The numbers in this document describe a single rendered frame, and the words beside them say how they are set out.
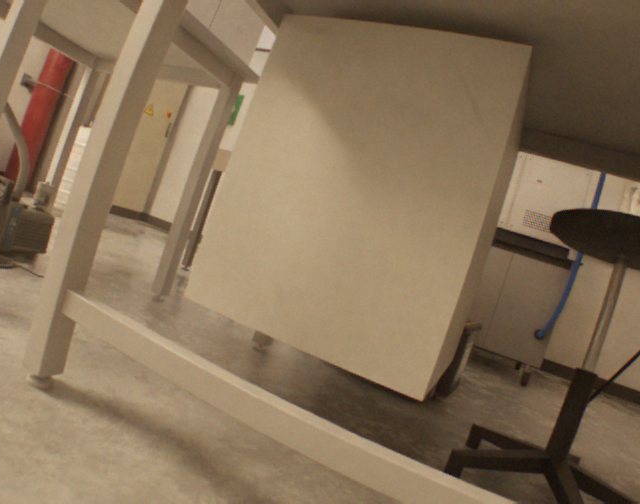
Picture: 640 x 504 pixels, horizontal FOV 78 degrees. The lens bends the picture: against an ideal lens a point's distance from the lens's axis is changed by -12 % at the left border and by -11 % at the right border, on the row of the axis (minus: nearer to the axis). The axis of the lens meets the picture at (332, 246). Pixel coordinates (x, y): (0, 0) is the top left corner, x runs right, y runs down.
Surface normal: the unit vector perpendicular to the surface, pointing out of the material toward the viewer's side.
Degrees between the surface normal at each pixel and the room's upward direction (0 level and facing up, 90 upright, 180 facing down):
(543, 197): 90
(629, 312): 90
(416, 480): 90
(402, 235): 90
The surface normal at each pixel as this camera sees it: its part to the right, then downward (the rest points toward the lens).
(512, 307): -0.35, -0.13
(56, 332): 0.88, 0.29
